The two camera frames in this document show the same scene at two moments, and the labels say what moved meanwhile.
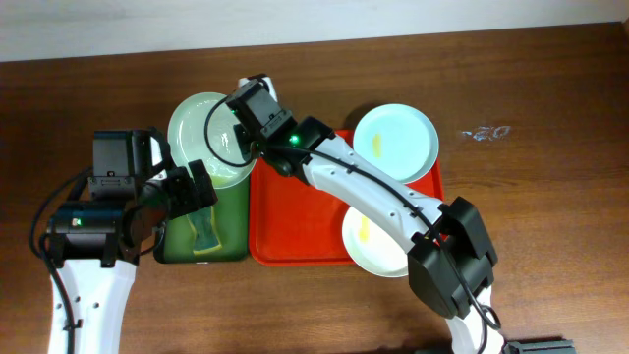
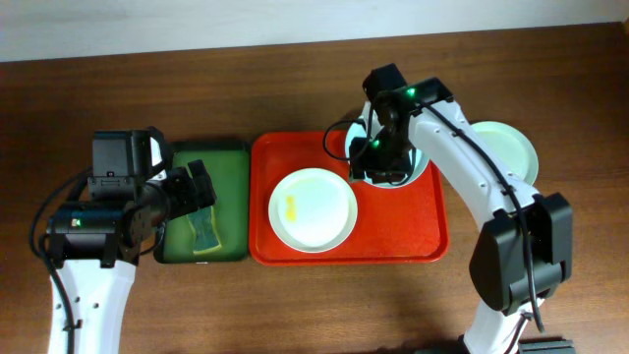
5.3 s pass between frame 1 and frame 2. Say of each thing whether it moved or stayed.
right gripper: moved
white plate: moved
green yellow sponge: stayed
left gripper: stayed
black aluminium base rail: stayed
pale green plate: moved
